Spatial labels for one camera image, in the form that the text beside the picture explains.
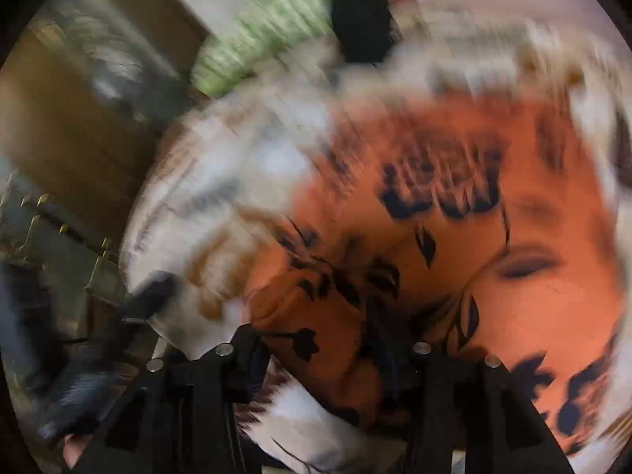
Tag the black cloth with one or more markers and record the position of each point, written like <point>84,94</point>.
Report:
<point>360,19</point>

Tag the person's left hand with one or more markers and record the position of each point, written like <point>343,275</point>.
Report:
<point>75,452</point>

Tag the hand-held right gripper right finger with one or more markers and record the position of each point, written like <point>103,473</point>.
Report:
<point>434,385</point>

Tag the orange floral blouse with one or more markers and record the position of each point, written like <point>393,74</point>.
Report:
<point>493,306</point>

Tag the wooden door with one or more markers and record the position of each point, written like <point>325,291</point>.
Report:
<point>64,133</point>

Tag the green patterned pillow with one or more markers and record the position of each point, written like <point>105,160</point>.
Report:
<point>256,44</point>

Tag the leaf printed blanket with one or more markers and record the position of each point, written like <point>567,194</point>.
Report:
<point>197,197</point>

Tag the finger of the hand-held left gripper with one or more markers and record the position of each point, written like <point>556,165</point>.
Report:
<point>148,296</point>

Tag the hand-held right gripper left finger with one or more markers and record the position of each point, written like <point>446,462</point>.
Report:
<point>247,365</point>

